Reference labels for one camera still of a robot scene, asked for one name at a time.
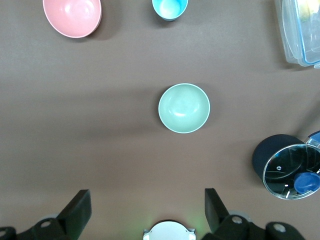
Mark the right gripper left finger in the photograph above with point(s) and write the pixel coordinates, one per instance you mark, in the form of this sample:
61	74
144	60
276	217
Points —
72	217

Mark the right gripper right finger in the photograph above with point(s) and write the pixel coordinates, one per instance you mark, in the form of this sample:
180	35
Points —
220	222

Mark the dull green bowl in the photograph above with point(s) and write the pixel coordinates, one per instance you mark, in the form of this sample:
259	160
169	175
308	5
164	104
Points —
183	108

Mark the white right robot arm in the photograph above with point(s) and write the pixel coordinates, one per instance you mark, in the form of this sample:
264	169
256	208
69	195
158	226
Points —
168	231

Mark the pink bowl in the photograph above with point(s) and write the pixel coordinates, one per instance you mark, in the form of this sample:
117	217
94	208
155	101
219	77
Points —
72	17

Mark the glass lid with blue knob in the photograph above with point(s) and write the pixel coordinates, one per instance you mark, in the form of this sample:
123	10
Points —
280	162

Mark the brown table cover mat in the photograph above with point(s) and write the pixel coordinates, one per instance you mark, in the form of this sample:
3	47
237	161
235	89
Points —
100	125

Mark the clear plastic lidded container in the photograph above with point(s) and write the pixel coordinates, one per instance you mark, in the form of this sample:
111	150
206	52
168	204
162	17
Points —
292	32

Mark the light blue cup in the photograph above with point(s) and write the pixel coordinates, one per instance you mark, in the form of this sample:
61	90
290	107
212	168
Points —
168	8

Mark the yellow fruit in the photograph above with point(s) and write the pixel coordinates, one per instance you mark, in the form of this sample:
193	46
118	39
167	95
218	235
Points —
307	8

